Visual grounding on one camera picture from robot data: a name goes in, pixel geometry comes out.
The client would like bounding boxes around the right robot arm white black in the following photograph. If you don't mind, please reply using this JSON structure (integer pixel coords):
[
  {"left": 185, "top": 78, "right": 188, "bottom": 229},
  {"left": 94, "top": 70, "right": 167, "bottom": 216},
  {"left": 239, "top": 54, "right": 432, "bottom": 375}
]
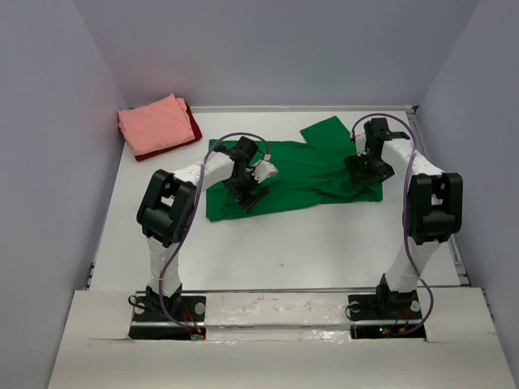
[{"left": 344, "top": 113, "right": 463, "bottom": 322}]

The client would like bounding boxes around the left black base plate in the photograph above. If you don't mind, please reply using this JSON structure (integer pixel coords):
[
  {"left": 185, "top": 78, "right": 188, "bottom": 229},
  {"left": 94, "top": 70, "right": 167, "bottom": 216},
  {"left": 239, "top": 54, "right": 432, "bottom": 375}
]
[{"left": 127, "top": 293, "right": 207, "bottom": 341}]

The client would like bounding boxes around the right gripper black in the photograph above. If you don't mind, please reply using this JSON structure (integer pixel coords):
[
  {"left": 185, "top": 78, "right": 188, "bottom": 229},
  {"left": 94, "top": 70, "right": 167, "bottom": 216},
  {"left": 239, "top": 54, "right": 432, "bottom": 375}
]
[{"left": 345, "top": 150, "right": 397, "bottom": 191}]

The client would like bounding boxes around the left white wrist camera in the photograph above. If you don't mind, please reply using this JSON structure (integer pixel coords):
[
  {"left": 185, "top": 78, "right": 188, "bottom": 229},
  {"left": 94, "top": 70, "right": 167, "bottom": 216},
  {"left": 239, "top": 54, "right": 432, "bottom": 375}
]
[{"left": 250, "top": 153, "right": 278, "bottom": 184}]

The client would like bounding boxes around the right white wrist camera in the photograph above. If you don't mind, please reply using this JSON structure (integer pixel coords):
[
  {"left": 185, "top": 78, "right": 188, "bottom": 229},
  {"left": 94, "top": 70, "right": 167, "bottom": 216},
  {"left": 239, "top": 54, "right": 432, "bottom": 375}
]
[{"left": 351, "top": 130, "right": 367, "bottom": 156}]

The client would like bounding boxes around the pink folded t shirt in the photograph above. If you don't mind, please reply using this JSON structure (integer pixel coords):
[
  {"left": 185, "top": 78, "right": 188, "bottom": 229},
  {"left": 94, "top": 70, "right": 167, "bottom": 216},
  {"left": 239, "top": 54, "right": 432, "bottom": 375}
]
[{"left": 118, "top": 94, "right": 197, "bottom": 159}]

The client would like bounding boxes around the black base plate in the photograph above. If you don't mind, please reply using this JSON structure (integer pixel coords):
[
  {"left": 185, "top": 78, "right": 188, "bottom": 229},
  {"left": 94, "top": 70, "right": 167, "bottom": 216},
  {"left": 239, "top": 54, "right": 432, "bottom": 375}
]
[
  {"left": 345, "top": 291, "right": 427, "bottom": 340},
  {"left": 127, "top": 293, "right": 207, "bottom": 341}
]

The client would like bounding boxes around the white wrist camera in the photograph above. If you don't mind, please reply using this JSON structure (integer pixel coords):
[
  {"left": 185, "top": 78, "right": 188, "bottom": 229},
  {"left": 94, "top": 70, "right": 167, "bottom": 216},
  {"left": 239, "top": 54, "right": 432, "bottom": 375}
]
[
  {"left": 351, "top": 130, "right": 367, "bottom": 156},
  {"left": 250, "top": 153, "right": 278, "bottom": 184}
]

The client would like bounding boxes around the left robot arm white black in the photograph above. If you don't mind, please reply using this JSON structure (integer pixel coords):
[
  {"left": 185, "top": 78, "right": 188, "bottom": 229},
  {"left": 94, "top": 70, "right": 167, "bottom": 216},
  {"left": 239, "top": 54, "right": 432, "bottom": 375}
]
[{"left": 136, "top": 132, "right": 278, "bottom": 327}]

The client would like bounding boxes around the green t shirt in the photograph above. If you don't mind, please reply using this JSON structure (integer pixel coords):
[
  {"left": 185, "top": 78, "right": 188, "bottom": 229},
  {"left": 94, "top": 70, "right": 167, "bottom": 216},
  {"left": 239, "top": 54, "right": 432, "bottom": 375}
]
[{"left": 206, "top": 116, "right": 384, "bottom": 222}]

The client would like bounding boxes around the white cardboard front cover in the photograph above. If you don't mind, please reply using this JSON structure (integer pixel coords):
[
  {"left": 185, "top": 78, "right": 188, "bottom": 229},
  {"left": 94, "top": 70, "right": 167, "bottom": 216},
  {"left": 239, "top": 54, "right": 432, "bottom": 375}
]
[{"left": 49, "top": 288, "right": 515, "bottom": 388}]

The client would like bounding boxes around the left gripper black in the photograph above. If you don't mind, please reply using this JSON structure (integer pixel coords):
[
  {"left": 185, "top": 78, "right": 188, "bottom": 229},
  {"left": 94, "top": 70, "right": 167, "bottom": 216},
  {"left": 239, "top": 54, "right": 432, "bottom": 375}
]
[{"left": 222, "top": 166, "right": 268, "bottom": 214}]

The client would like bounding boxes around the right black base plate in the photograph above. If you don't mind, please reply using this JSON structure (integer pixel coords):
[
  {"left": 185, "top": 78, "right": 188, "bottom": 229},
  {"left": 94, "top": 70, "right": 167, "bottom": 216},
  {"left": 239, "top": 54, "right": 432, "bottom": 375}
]
[{"left": 345, "top": 291, "right": 427, "bottom": 340}]

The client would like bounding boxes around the dark red folded t shirt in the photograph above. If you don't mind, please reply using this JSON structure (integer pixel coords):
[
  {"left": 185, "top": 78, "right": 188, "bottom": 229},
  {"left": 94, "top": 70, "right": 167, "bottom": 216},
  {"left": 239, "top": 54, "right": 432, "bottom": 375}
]
[{"left": 135, "top": 104, "right": 203, "bottom": 162}]

